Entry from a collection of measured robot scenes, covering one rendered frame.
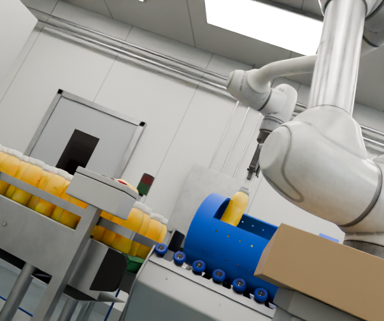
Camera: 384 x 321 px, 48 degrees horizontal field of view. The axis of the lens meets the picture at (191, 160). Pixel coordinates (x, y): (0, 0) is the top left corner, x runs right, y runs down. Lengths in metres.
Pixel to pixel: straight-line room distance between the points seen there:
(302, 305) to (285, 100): 1.02
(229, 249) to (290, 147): 0.68
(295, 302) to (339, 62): 0.55
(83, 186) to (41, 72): 4.67
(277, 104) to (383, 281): 1.02
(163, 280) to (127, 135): 3.87
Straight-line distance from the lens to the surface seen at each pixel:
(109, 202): 1.39
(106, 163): 5.22
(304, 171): 0.84
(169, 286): 1.49
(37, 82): 6.00
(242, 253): 1.44
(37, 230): 1.63
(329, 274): 0.76
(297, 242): 0.75
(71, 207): 1.60
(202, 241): 1.48
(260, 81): 1.60
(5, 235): 1.70
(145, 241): 1.59
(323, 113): 0.92
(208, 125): 5.19
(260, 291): 1.46
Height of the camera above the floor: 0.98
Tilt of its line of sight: 12 degrees up
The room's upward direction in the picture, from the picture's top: 24 degrees clockwise
